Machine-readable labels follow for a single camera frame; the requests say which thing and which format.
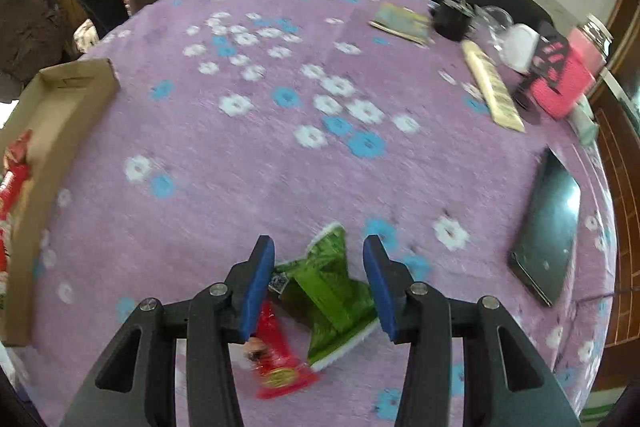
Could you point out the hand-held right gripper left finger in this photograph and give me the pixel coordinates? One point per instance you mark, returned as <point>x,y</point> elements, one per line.
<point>260,287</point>

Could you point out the wooden cabinet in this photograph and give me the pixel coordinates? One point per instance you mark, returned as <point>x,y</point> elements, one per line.
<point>620,167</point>

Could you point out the shallow cardboard box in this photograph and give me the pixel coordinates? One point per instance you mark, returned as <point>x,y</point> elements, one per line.
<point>65,107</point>

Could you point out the thin printed booklet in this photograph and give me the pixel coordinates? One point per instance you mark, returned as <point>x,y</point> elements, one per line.
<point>400,22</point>

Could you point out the black tablet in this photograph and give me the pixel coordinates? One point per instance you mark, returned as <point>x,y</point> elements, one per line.
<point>550,227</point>

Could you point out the black pink printed cloth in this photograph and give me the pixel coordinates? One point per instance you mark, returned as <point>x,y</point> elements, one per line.
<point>547,57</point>

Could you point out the pink knitted item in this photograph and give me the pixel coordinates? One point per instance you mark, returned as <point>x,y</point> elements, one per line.
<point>565,87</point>

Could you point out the cream long box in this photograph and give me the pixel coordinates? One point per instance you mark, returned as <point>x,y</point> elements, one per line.
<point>492,87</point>

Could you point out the floral cloth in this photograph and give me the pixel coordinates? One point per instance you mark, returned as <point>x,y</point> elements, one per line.
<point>86,37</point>

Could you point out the purple floral blanket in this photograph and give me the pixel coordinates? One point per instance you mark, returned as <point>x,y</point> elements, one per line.
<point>250,167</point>

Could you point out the mint green pack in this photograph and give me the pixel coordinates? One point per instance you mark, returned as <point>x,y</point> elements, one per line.
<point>586,124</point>

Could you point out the black cup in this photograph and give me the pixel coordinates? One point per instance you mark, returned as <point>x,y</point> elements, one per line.
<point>450,22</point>

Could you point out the dark brown cloth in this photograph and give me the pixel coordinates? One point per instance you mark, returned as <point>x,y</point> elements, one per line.
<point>30,37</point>

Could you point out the red foil snack packet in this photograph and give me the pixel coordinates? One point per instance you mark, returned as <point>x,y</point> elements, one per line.
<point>15,177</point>

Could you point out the lidded glass jar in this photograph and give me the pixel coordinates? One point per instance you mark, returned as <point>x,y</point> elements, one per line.
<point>597,34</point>

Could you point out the red yellow-label snack packet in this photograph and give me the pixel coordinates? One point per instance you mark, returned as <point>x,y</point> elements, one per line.
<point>277,357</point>

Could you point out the green zigzag-edged snack packet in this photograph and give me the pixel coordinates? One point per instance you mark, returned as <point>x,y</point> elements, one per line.
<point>325,292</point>

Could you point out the white cup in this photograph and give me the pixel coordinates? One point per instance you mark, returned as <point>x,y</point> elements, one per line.
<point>520,49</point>

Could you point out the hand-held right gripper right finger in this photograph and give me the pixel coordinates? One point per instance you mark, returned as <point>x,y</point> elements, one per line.
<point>377,292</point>

